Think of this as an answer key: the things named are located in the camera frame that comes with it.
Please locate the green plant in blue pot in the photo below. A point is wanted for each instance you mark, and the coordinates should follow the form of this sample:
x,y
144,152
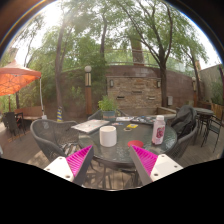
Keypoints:
x,y
107,106

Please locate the white cylindrical cup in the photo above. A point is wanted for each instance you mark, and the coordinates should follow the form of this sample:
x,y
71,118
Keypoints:
x,y
108,136

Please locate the small tape roll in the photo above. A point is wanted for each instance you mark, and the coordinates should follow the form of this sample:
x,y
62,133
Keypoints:
x,y
127,129

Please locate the grey wicker armchair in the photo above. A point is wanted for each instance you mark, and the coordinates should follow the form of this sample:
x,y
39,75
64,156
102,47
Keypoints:
x,y
50,135

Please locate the white paper booklet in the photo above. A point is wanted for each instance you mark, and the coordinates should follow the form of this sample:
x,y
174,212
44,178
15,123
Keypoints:
x,y
124,118

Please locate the blue yellow striped cone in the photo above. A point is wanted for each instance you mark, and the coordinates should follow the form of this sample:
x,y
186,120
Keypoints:
x,y
59,115

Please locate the pink juice bottle white cap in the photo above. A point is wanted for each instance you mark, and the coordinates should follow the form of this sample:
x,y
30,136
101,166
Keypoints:
x,y
158,131

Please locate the small colourful card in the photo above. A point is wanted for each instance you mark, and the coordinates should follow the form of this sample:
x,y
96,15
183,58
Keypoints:
x,y
117,124

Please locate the wicker chair behind plant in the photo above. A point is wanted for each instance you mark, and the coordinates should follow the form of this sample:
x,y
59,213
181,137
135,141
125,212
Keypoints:
x,y
95,115

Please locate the yellow card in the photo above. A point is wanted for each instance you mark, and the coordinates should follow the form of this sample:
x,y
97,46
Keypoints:
x,y
132,126

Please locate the orange patio umbrella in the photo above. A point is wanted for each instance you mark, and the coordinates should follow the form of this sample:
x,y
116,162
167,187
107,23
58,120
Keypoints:
x,y
16,78

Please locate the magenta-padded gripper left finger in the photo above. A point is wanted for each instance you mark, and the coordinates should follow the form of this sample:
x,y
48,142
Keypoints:
x,y
78,160

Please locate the black metal patio chair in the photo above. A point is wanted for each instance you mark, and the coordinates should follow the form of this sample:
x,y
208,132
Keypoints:
x,y
213,128

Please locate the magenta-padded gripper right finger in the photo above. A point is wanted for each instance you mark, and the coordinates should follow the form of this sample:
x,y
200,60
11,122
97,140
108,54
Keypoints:
x,y
146,160

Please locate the wall lantern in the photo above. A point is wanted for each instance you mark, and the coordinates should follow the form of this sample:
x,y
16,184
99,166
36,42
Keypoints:
x,y
111,83
158,84

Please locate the round dark patio table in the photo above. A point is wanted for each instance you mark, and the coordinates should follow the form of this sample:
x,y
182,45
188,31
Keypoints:
x,y
203,111

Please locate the grey wall utility box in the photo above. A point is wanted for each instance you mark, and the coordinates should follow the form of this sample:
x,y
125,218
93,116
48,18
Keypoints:
x,y
170,100

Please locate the silver laptop with stickers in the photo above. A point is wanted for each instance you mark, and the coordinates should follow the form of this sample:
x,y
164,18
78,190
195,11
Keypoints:
x,y
89,126

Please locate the dark laptop with stickers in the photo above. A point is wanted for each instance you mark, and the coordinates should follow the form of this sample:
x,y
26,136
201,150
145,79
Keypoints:
x,y
144,119

